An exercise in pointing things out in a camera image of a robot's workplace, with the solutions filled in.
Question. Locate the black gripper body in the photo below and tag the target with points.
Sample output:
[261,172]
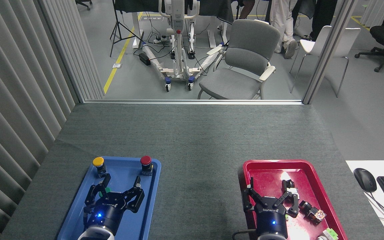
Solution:
[107,213]
[271,218]

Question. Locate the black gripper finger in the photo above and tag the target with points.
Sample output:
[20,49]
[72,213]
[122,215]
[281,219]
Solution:
[250,196]
[93,195]
[290,200]
[135,198]

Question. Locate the green push button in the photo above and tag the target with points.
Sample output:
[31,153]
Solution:
[106,191]

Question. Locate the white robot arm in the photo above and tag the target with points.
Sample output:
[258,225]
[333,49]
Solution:
[272,238]
[96,234]

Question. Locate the yellow push button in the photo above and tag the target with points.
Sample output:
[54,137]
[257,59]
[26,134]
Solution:
[98,162]

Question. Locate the red push button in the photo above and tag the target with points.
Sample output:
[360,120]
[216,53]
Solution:
[145,160]

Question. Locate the red plastic tray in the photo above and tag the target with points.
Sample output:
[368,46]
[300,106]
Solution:
[268,176]

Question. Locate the blue plastic tray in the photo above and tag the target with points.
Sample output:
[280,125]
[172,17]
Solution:
[135,226]

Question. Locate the black computer mouse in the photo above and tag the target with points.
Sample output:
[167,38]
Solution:
[365,180]

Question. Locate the black power adapter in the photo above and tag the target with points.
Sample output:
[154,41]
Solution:
[144,59]

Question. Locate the grey armchair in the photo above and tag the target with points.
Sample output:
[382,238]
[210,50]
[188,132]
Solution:
[245,56]

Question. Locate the white power strip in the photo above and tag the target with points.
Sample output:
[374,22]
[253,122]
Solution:
[160,40]

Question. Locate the white wheeled stand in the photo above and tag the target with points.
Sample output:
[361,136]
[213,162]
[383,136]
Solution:
[178,40]

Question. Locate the black tripod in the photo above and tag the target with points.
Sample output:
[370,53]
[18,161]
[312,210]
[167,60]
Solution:
[117,30]

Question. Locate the white chair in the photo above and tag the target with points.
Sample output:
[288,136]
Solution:
[342,40]

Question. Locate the person in white trousers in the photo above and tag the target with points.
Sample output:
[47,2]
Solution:
[283,20]

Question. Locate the person in black clothes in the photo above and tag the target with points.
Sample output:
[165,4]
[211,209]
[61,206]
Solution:
[322,16]

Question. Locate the black swivel chair base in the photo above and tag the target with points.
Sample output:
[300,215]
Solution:
[84,3]

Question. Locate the black and white switch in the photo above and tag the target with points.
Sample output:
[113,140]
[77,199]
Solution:
[292,190]

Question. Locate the black and orange switch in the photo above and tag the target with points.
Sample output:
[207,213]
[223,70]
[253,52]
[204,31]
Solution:
[312,212]

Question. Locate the green and white switch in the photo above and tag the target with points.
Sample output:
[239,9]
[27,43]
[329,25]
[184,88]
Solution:
[328,234]

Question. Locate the silver table edge rail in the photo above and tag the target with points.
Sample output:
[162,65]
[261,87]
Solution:
[192,102]

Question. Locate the grey slatted wall panel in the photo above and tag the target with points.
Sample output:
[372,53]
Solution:
[12,100]

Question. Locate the silver slatted post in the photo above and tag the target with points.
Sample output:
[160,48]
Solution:
[75,50]

